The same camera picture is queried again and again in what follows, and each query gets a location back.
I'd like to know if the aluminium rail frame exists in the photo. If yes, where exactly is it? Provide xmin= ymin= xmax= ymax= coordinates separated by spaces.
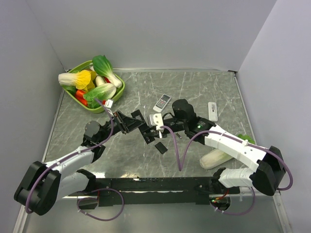
xmin=58 ymin=187 xmax=265 ymax=200

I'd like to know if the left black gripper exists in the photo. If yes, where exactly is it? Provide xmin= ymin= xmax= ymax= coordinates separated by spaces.
xmin=97 ymin=110 xmax=145 ymax=143

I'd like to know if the green bok choy toy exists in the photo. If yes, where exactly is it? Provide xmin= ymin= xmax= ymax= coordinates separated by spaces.
xmin=92 ymin=55 xmax=122 ymax=88

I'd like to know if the grey white remote control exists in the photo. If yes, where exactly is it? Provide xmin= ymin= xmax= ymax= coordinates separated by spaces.
xmin=153 ymin=94 xmax=172 ymax=113

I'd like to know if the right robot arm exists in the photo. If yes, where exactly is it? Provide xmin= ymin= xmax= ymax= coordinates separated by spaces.
xmin=142 ymin=99 xmax=288 ymax=196

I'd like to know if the white radish toy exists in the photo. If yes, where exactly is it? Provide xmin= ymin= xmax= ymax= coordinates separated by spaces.
xmin=95 ymin=76 xmax=106 ymax=86

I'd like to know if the orange carrot toy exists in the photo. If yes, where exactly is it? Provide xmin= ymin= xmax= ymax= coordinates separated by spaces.
xmin=74 ymin=90 xmax=88 ymax=107

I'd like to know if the black remote battery cover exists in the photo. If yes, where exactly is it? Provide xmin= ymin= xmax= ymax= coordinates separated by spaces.
xmin=155 ymin=142 xmax=168 ymax=154

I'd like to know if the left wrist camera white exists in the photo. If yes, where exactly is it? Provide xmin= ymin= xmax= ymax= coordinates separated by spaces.
xmin=103 ymin=99 xmax=114 ymax=115

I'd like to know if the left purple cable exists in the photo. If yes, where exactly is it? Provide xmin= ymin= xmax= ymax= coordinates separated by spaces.
xmin=24 ymin=98 xmax=125 ymax=221

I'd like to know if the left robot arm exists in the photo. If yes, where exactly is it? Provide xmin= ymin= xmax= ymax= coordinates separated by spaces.
xmin=14 ymin=110 xmax=145 ymax=216

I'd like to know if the black base bar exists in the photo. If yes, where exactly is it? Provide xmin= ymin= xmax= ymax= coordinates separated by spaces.
xmin=71 ymin=177 xmax=240 ymax=207

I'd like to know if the white napa cabbage toy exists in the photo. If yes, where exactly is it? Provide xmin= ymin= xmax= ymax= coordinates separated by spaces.
xmin=199 ymin=133 xmax=255 ymax=170

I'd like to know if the green lettuce cabbage toy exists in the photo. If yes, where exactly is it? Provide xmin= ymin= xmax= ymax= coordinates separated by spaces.
xmin=83 ymin=83 xmax=117 ymax=109

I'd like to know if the green plastic basket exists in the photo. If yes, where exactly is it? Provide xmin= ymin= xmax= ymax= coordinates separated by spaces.
xmin=63 ymin=60 xmax=125 ymax=114

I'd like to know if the black slim remote control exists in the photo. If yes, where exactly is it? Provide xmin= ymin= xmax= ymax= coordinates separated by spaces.
xmin=131 ymin=110 xmax=155 ymax=144

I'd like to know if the yellow napa cabbage toy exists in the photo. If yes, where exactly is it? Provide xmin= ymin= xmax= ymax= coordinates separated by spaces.
xmin=58 ymin=70 xmax=96 ymax=90

